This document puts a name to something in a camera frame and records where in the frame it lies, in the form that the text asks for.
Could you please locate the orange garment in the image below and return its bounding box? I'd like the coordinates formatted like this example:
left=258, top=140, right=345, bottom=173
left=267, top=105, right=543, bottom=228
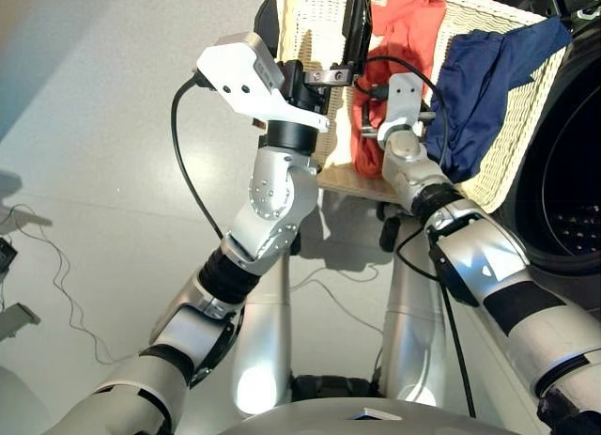
left=348, top=0, right=448, bottom=179

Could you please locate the navy blue garment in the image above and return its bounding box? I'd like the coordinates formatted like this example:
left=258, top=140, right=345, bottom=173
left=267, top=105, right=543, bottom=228
left=423, top=15, right=574, bottom=185

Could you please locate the pale woven laundry basket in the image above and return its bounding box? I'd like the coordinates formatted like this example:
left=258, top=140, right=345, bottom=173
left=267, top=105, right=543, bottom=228
left=272, top=0, right=567, bottom=215

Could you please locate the grey washing machine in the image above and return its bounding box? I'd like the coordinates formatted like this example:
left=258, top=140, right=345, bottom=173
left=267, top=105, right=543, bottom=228
left=477, top=0, right=601, bottom=277

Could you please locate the silver robot leg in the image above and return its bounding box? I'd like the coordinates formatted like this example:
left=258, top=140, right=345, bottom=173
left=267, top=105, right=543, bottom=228
left=229, top=245, right=301, bottom=418
left=378, top=212, right=448, bottom=407

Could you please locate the silver robot torso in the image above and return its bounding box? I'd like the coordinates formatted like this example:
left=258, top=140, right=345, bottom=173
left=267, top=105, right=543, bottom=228
left=217, top=373, right=514, bottom=435

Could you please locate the small black floor box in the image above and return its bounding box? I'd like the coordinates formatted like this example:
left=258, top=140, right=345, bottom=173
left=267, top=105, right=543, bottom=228
left=0, top=237, right=19, bottom=279

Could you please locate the thin grey floor cable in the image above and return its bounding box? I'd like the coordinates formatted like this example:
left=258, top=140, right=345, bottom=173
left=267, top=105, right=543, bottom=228
left=0, top=203, right=138, bottom=366
left=287, top=262, right=387, bottom=338

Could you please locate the grey floor bracket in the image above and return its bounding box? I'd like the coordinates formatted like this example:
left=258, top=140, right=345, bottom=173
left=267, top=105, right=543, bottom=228
left=0, top=303, right=42, bottom=343

